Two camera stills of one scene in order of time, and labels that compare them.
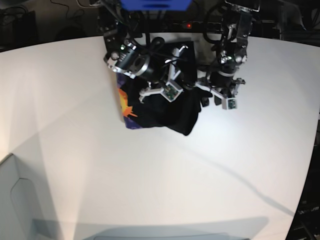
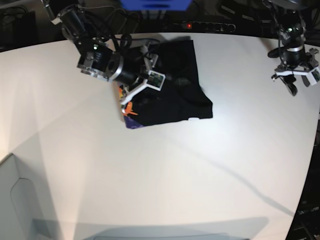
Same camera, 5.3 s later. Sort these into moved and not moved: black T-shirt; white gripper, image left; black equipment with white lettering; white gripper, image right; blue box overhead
Moved: white gripper, image right; white gripper, image left; black T-shirt
Not moved: blue box overhead; black equipment with white lettering
